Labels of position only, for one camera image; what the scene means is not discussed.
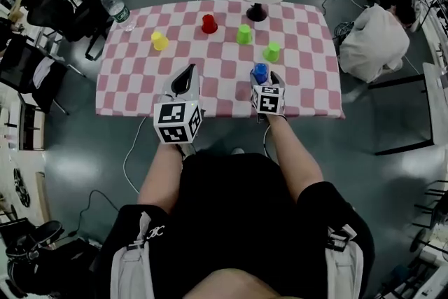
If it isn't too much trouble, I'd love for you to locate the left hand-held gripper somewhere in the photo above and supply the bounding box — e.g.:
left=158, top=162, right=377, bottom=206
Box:
left=153, top=63, right=206, bottom=145

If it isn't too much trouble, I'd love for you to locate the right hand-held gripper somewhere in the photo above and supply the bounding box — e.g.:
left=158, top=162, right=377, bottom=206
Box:
left=249, top=69, right=286, bottom=123

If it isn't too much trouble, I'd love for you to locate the blue paper cup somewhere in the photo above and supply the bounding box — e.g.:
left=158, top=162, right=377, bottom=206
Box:
left=251, top=62, right=270, bottom=85

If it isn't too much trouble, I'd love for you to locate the green paper cup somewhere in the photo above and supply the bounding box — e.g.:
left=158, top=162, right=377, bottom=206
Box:
left=235, top=24, right=253, bottom=46
left=262, top=41, right=281, bottom=63

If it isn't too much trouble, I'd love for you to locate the yellow paper cup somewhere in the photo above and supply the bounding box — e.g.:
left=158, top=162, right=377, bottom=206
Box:
left=150, top=31, right=170, bottom=52

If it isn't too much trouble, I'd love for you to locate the red paper cup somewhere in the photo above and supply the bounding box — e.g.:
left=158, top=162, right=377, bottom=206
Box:
left=201, top=13, right=218, bottom=35

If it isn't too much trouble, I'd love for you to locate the person's right forearm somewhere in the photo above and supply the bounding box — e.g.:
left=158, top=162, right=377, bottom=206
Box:
left=266, top=114, right=325, bottom=204

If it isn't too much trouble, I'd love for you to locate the person's left forearm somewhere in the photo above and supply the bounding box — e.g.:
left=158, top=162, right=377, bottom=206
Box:
left=137, top=142, right=185, bottom=215

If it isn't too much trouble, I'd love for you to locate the pink white checkered tablecloth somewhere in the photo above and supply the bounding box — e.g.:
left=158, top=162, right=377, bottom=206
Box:
left=94, top=0, right=347, bottom=120

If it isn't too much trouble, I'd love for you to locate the dark green black device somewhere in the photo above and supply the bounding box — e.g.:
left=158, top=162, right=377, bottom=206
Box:
left=332, top=20, right=355, bottom=46

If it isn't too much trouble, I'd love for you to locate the clear plastic water bottle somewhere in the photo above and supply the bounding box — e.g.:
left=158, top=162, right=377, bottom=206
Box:
left=96, top=0, right=137, bottom=32

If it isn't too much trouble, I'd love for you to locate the black mesh chair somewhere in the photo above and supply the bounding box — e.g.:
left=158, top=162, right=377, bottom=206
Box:
left=0, top=38, right=70, bottom=116

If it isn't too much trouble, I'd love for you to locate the person's black shirt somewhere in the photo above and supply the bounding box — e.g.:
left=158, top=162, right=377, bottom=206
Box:
left=90, top=152, right=376, bottom=299

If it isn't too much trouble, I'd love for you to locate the white cloth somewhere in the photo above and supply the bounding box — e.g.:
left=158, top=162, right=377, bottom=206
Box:
left=33, top=55, right=56, bottom=90

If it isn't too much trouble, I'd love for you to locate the black office chair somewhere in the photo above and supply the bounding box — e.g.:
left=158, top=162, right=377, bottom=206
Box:
left=20, top=0, right=110, bottom=62

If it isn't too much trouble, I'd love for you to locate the wooden open shelf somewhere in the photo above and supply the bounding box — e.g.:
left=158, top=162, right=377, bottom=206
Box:
left=17, top=99, right=46, bottom=151

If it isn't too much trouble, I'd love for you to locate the brown cardboard sheet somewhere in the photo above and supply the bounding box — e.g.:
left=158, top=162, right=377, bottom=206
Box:
left=34, top=171, right=53, bottom=224

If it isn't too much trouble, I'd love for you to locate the black wheel rim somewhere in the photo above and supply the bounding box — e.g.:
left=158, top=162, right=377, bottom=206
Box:
left=13, top=167, right=32, bottom=208

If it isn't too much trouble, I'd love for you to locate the black helmet device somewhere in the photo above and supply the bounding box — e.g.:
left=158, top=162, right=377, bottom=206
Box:
left=6, top=220, right=64, bottom=279

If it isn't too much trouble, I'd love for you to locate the white floor cable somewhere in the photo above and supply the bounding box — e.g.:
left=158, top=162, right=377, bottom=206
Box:
left=122, top=116, right=148, bottom=194

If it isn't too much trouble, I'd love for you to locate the white desk black frame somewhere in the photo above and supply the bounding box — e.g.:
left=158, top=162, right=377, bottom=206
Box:
left=367, top=61, right=448, bottom=157

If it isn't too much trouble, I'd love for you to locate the grey backpack strap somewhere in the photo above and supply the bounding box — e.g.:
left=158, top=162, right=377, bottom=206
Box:
left=325, top=223, right=365, bottom=299
left=110, top=211, right=158, bottom=299

